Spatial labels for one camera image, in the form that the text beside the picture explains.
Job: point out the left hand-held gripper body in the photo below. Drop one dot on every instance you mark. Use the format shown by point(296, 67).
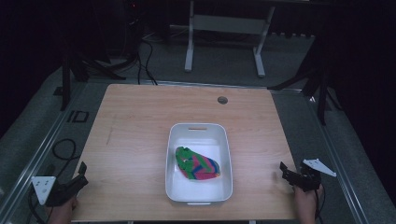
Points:
point(62, 191)

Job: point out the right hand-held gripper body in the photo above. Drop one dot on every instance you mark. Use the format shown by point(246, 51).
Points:
point(306, 179)

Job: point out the person's left hand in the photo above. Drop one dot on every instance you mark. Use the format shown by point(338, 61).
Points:
point(63, 213)

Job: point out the person's right hand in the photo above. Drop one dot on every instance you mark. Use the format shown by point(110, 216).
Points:
point(306, 203)

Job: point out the colourful striped cloth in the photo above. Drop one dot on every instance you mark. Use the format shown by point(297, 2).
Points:
point(196, 165)

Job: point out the white plastic bin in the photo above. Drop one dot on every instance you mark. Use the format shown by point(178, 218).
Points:
point(199, 193)

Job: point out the grey table grommet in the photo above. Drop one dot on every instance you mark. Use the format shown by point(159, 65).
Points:
point(222, 100)

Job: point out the black tripod stand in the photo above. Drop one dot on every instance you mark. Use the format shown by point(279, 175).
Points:
point(314, 81)
point(82, 67)

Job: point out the white metal stand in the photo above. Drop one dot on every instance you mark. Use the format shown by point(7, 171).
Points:
point(229, 24)

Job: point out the aluminium floor rail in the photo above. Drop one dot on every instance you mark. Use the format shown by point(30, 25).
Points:
point(336, 161)
point(40, 152)

